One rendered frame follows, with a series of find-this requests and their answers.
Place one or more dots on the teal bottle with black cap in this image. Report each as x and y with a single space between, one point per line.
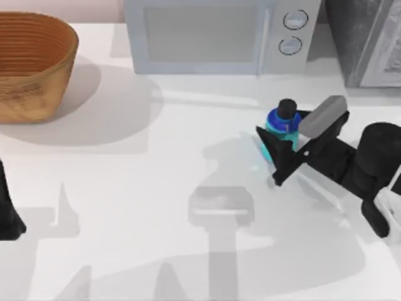
279 123

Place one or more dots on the pale grey rounded box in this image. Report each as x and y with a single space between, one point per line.
322 117

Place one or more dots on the round microwave knob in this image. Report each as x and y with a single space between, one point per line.
295 18
290 45

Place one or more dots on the grey cabinet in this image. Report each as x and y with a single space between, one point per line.
369 40

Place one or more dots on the pale microwave oven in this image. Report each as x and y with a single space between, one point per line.
200 34

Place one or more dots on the brown woven basket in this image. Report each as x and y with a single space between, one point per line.
34 75

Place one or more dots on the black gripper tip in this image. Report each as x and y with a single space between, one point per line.
7 213

